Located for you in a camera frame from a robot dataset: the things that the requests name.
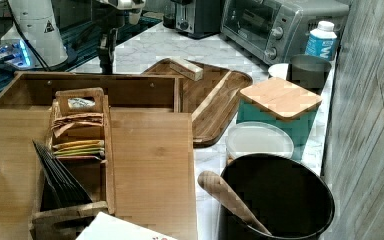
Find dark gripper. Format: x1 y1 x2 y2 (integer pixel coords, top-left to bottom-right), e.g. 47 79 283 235
93 0 146 74

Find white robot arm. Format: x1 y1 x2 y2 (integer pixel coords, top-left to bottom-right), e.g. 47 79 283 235
1 0 146 75

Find open wooden drawer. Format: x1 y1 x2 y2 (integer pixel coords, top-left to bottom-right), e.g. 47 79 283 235
0 71 182 112

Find black toaster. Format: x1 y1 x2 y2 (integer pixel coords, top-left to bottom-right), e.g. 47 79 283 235
171 0 225 39

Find small wooden block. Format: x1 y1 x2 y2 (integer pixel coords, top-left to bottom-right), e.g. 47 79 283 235
170 58 203 81

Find brown tea bag packets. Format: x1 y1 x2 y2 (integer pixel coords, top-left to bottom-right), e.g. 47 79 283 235
51 113 104 137

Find long wooden serving tray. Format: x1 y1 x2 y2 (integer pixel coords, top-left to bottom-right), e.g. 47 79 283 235
141 58 254 149

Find yellow green tea bag packets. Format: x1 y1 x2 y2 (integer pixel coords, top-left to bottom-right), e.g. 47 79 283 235
53 140 105 158

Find silver toaster oven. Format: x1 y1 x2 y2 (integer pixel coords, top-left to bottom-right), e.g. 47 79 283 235
221 0 349 65

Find wooden tea bag organizer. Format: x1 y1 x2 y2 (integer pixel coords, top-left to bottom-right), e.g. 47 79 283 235
29 87 115 240

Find white bowl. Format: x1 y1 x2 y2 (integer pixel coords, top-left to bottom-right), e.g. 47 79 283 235
268 63 289 80

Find bamboo square lid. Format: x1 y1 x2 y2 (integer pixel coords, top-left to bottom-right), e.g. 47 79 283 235
239 77 322 121

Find black packets stack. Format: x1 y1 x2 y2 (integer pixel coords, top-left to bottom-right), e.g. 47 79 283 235
32 141 92 208

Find white round plastic lid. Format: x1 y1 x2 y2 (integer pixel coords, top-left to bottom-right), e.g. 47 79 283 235
225 121 294 159

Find dark grey cup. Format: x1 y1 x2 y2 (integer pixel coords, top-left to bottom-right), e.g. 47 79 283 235
286 54 331 95

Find blue white bottle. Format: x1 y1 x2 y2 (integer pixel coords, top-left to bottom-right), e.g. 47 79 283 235
305 21 337 61

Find white paper sheet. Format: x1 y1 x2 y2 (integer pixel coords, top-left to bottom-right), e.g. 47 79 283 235
75 212 176 240

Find teal container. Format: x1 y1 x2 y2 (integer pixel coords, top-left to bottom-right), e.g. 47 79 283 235
236 100 318 161

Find black utensil crock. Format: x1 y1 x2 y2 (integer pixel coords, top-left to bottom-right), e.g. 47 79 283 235
218 153 335 240

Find wooden utensil handle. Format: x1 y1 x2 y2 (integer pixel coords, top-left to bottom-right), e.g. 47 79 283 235
197 171 271 235

